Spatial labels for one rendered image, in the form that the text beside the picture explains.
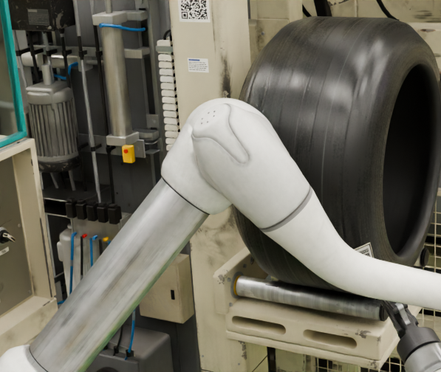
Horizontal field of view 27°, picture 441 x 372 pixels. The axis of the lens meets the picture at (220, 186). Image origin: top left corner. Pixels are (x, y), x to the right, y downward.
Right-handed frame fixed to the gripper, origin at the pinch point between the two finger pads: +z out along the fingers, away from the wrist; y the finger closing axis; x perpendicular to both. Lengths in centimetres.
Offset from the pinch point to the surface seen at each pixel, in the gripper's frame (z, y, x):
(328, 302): 10.3, 15.4, -8.9
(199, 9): 57, -32, -7
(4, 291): 36, -3, -70
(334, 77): 23.6, -28.4, 8.7
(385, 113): 16.7, -21.2, 14.4
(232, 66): 51, -19, -5
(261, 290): 20.7, 15.4, -20.3
